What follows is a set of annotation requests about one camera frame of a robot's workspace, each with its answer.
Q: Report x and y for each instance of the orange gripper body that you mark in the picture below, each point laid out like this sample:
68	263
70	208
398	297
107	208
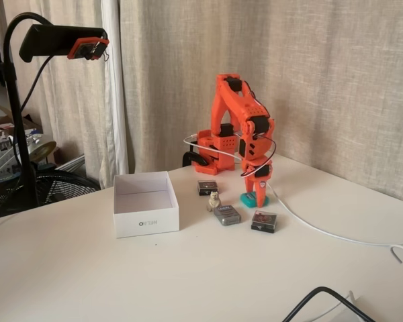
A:
256	174

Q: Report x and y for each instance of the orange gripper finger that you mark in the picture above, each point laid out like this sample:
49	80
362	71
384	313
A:
250	188
261	192

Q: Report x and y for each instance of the green cube box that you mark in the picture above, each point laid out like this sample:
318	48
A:
246	200

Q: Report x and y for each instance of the white cardboard bin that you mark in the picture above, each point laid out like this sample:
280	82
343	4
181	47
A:
144	223

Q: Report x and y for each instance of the black clear-lid jewel box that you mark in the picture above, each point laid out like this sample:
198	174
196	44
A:
263	222
207	188

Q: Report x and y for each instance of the grey metal tin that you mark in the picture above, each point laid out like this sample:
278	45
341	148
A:
226	216

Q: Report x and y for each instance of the small beige animal figurine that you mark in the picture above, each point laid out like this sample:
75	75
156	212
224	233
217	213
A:
214	201

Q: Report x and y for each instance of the black table clamp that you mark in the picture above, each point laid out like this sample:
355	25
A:
193	156

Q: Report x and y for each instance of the beige curtain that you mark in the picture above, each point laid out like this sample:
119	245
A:
322	84

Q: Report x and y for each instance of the white folded rack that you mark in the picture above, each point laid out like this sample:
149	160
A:
70	163

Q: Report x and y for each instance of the black floor fan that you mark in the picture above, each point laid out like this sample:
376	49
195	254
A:
64	188

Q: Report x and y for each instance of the beige lamp shade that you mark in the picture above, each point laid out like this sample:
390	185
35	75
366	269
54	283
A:
43	147

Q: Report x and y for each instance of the black gooseneck stand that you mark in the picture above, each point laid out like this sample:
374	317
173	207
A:
20	134

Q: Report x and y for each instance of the black phone holder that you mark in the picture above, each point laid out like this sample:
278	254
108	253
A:
53	37

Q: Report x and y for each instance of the camera on black stand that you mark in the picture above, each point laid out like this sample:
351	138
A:
80	100

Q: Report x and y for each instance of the orange framed camera module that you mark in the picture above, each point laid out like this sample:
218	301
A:
74	50

